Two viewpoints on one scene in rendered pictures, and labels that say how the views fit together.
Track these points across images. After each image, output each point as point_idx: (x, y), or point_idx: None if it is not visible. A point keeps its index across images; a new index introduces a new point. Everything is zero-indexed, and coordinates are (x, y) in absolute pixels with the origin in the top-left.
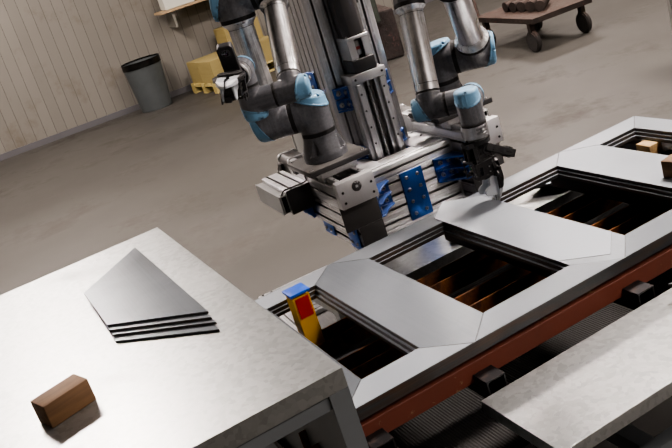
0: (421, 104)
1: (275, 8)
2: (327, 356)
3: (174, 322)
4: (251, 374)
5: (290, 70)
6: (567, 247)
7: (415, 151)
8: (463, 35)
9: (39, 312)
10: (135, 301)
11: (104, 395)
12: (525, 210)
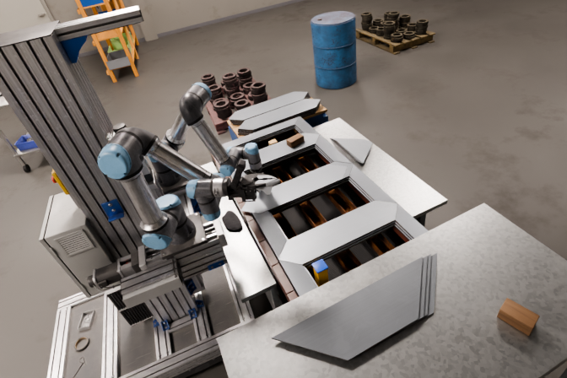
0: (231, 164)
1: (164, 145)
2: (474, 207)
3: (425, 275)
4: (485, 233)
5: (212, 174)
6: (332, 175)
7: (188, 206)
8: (185, 132)
9: None
10: (387, 306)
11: (499, 301)
12: (283, 183)
